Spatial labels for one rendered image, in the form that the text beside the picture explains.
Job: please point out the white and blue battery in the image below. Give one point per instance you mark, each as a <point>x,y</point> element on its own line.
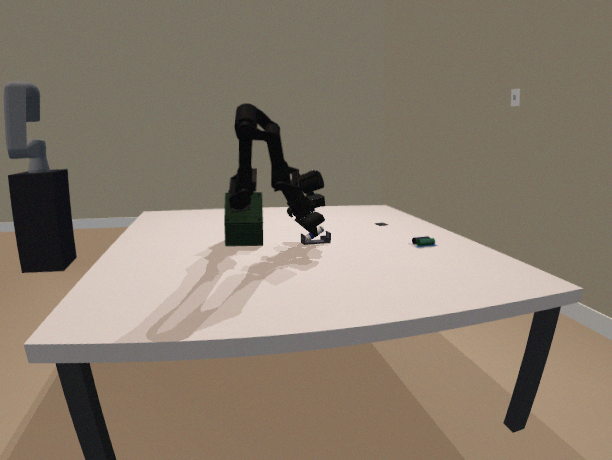
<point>309,236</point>

